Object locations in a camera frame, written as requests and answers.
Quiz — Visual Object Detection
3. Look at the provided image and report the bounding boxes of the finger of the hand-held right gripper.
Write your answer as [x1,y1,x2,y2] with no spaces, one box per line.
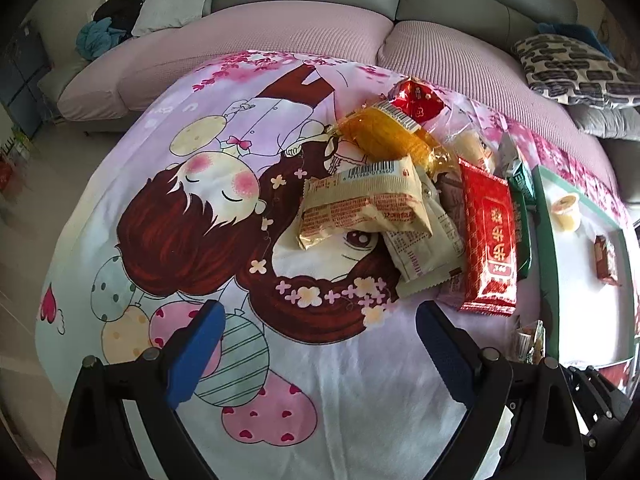
[567,365,640,441]

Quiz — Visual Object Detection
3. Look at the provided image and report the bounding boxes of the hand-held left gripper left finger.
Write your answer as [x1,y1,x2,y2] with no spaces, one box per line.
[56,300,226,480]

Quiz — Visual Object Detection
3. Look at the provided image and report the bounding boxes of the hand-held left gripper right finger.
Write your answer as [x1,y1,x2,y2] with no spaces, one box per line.
[415,301,586,480]

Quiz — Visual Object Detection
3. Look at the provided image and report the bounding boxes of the white snack packet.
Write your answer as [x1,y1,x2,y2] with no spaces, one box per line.
[382,180,468,301]

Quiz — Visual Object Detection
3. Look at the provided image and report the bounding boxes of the large red snack packet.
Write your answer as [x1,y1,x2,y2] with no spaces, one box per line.
[457,157,518,318]

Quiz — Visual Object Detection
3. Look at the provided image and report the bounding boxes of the white tray green rim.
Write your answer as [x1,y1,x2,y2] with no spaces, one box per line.
[531,165,640,376]

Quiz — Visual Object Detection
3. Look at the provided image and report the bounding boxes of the dark green snack packet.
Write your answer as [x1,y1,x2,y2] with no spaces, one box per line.
[510,190,533,281]

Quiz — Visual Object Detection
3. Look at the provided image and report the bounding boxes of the beige snack packet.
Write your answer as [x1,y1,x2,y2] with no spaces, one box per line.
[299,155,433,252]

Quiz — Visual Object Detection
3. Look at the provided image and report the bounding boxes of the yellow snack packet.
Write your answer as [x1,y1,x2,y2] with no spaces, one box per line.
[334,101,446,173]

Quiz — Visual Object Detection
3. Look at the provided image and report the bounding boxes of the small clear candy packet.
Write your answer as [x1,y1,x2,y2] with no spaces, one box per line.
[515,320,546,366]

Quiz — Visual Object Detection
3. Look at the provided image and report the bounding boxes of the small brown snack bar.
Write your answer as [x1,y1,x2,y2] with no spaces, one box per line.
[594,235,621,286]

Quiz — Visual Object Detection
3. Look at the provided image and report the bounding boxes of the pudding cup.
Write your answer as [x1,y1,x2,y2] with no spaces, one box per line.
[551,195,583,233]

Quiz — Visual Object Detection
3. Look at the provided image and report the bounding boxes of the silver green snack packet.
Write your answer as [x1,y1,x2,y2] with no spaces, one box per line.
[499,132,536,206]

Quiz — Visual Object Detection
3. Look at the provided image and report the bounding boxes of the clear bread packet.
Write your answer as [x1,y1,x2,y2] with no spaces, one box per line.
[430,105,501,171]

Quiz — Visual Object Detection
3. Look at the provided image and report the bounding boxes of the printed cartoon blanket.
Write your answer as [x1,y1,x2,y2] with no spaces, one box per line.
[35,50,640,480]

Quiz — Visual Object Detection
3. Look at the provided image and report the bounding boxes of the small red snack packet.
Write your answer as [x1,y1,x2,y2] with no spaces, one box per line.
[389,77,447,128]

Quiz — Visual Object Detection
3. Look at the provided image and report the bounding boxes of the grey cushion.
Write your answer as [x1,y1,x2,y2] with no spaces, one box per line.
[570,105,640,141]

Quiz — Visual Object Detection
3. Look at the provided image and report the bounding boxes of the black white patterned pillow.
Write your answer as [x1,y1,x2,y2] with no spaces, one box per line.
[512,35,640,110]

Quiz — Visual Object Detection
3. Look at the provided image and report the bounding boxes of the dark cabinet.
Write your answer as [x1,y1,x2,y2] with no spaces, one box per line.
[2,20,53,136]

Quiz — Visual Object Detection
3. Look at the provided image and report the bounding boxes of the pink sofa cover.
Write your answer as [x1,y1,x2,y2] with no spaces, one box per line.
[57,2,621,201]

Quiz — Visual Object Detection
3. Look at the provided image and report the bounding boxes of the blue blanket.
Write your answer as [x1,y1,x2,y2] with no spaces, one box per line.
[537,21,616,58]

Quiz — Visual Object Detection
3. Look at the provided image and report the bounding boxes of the dark clothes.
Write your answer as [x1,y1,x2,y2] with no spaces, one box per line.
[94,0,148,36]

